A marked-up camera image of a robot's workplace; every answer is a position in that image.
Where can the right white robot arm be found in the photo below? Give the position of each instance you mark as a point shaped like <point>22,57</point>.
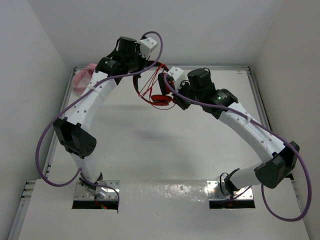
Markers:
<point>277,159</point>

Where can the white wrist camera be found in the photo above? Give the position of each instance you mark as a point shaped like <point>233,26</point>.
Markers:
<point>146,46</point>
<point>178,75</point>

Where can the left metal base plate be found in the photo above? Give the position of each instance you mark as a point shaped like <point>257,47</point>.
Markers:
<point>85,192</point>

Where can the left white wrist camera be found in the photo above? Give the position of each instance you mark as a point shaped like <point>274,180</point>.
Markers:
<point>146,46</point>

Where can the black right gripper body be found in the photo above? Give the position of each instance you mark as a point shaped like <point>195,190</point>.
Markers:
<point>185,90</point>

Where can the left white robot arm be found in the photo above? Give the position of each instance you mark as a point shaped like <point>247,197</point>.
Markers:
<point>73,131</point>

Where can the white front board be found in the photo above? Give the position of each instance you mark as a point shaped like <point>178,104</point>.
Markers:
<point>152,210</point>

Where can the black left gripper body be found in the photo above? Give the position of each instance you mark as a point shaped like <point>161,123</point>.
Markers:
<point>135,62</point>

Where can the red black headphones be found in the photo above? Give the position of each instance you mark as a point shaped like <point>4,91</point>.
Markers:
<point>154,92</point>

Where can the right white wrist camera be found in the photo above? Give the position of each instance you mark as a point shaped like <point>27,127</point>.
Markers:
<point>178,75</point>

